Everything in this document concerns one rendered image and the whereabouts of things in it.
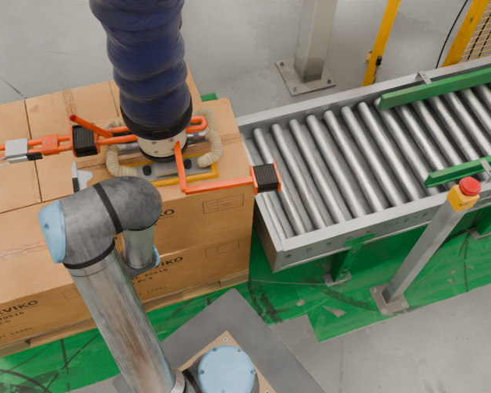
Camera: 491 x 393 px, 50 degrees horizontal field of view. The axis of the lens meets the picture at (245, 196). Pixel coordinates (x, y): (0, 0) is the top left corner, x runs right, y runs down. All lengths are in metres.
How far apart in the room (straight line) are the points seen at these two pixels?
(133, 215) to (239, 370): 0.55
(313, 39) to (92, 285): 2.33
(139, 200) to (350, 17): 3.03
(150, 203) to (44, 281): 1.13
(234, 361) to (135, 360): 0.28
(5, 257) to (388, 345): 1.74
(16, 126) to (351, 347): 1.86
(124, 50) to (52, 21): 2.56
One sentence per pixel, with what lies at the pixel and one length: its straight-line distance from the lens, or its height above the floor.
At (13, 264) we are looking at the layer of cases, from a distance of 2.29.
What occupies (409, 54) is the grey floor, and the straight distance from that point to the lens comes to 3.81.
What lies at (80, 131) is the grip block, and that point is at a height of 1.09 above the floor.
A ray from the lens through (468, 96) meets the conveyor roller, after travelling 2.88.
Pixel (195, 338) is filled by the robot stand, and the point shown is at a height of 0.75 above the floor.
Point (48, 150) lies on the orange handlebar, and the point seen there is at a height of 1.08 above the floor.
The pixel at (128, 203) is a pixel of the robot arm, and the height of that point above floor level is 1.55.
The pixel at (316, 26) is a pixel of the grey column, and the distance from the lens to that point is 3.14.
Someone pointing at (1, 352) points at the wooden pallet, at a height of 0.05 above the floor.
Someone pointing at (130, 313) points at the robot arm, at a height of 1.34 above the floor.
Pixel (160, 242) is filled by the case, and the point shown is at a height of 0.65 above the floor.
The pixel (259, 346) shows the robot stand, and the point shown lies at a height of 0.75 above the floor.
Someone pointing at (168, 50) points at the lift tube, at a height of 1.50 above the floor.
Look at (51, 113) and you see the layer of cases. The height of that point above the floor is 0.54.
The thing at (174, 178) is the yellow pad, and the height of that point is 0.97.
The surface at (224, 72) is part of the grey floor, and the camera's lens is 3.48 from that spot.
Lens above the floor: 2.49
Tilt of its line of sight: 59 degrees down
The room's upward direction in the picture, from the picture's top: 3 degrees clockwise
